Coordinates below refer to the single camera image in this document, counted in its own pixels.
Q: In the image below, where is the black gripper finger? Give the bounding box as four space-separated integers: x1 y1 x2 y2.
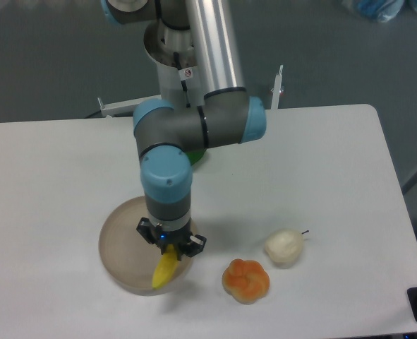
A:
175 234 207 261
136 217 154 244

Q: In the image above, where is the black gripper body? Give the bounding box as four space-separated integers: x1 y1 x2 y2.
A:
151 221 191 247

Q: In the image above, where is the yellow banana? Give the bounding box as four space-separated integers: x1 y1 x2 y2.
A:
152 244 179 290

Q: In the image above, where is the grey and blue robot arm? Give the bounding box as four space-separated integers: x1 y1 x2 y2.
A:
102 1 267 258

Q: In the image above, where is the beige round plate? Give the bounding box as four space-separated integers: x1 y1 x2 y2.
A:
99 196 193 296

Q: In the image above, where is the orange and cream bread roll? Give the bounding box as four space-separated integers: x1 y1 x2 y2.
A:
222 258 270 304

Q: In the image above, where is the green bell pepper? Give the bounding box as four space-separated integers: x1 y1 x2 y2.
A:
186 149 207 166

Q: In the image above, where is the white pear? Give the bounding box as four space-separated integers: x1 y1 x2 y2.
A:
264 228 309 266

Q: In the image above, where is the blue plastic bag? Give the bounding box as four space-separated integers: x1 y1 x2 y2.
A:
341 0 405 23

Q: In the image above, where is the white metal bracket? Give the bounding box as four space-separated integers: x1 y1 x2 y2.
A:
97 95 161 117

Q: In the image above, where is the white upright bracket post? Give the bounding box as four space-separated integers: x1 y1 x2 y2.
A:
270 64 284 110

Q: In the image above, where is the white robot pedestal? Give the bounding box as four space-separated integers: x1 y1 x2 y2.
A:
143 20 204 108

